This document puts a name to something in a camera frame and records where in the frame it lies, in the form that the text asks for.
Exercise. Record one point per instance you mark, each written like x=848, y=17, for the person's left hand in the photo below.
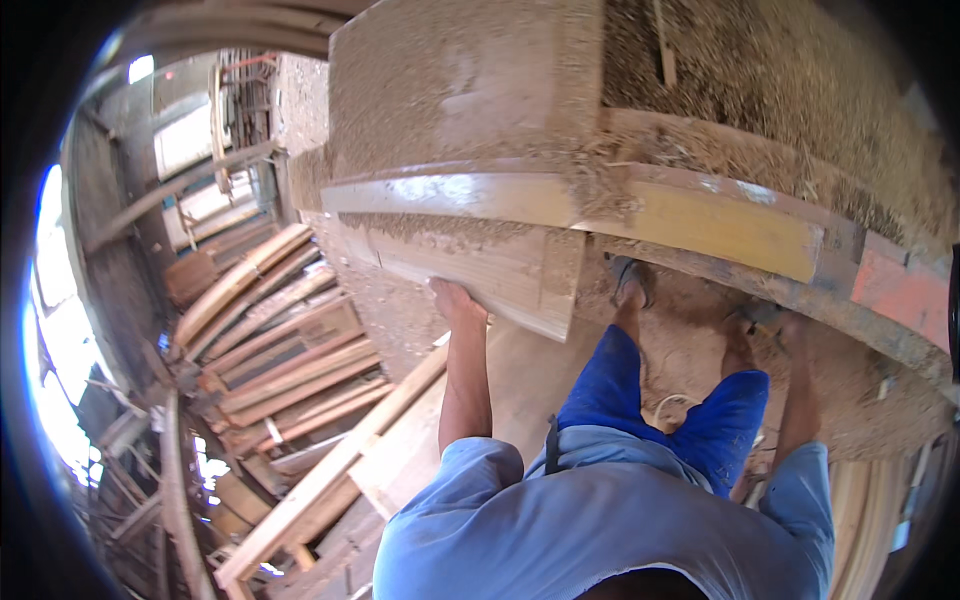
x=456, y=301

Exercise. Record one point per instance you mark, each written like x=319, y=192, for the person's right hand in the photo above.
x=795, y=330

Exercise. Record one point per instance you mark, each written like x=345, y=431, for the person's left fingers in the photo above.
x=438, y=286

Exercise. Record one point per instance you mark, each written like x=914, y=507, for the short wooden board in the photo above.
x=487, y=274

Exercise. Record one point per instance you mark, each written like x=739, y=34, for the pile of wooden planks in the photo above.
x=285, y=337

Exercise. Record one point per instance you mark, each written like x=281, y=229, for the wide wooden floor board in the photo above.
x=405, y=450

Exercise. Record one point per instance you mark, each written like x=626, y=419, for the sawdust-covered woodworking machine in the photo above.
x=465, y=82

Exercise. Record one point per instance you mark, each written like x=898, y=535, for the long pale wooden plank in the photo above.
x=337, y=465

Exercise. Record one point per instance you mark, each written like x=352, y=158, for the yellow machine fence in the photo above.
x=690, y=225

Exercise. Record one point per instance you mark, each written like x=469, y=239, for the person's legs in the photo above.
x=675, y=420

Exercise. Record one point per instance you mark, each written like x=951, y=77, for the slanted wooden beam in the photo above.
x=172, y=191

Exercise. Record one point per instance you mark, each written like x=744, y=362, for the person's body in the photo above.
x=600, y=532

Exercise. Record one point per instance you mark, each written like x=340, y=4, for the thin wooden stick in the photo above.
x=664, y=45

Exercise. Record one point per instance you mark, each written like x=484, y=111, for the heap of scrap wood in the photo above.
x=150, y=495

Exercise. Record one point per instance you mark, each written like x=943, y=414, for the stack of curved wooden slats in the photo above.
x=874, y=525

